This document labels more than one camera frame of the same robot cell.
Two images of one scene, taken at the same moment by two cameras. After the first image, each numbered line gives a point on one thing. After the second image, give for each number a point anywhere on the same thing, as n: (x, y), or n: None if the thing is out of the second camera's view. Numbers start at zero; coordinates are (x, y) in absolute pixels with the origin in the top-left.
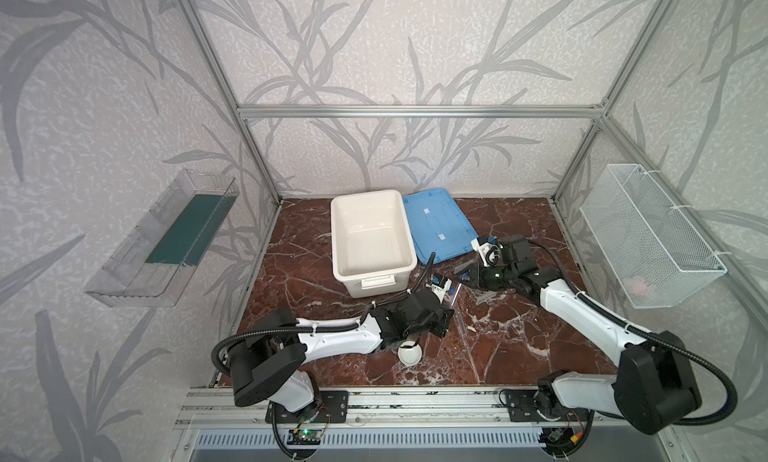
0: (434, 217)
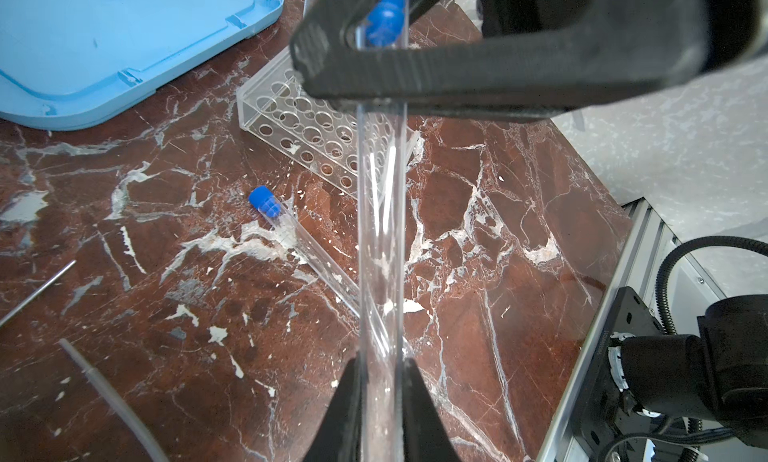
0: (70, 51)
